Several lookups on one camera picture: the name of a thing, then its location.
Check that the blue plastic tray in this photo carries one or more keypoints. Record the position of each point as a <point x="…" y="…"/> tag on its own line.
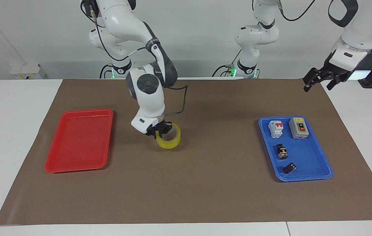
<point x="307" y="157"/>

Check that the white box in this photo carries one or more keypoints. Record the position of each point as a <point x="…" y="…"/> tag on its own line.
<point x="25" y="71"/>

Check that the white and red circuit breaker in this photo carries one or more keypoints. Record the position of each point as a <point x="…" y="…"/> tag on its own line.
<point x="275" y="128"/>

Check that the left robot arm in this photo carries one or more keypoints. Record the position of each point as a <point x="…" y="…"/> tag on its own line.
<point x="356" y="32"/>

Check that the grey push-button switch box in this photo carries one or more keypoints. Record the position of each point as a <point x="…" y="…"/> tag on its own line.
<point x="299" y="128"/>

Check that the black and orange small component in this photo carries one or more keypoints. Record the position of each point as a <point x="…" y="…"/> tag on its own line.
<point x="282" y="151"/>

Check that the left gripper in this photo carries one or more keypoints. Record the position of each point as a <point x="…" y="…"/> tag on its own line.
<point x="336" y="70"/>

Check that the yellow tape roll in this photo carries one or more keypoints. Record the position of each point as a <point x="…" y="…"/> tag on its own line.
<point x="170" y="141"/>

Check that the red plastic tray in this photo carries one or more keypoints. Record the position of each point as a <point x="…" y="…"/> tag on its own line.
<point x="79" y="141"/>

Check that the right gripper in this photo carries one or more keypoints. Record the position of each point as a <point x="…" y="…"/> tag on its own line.
<point x="154" y="128"/>

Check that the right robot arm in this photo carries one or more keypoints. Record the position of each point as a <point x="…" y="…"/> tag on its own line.
<point x="146" y="98"/>

